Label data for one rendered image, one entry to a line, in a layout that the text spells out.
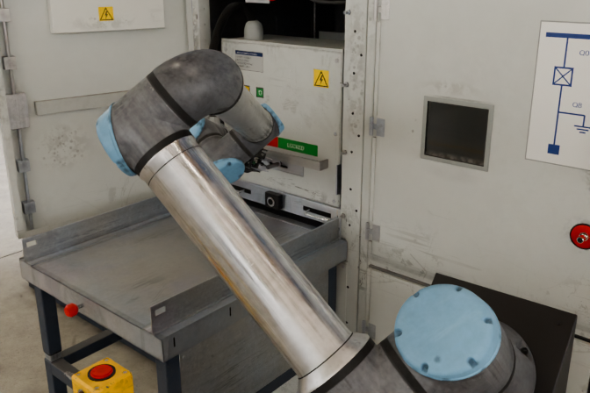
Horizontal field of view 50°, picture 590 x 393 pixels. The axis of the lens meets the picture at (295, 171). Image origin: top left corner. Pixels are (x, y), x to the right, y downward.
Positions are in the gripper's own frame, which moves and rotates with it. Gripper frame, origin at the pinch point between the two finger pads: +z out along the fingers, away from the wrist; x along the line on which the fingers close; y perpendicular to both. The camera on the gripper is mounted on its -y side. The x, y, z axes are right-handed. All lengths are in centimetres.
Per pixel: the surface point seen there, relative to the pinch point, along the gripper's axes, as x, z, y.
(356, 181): 2.3, -0.3, 34.9
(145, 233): -31.8, -20.3, -17.8
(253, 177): -3.8, 8.5, -9.8
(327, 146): 10.1, 0.2, 20.9
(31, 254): -46, -48, -26
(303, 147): 8.5, 1.2, 11.8
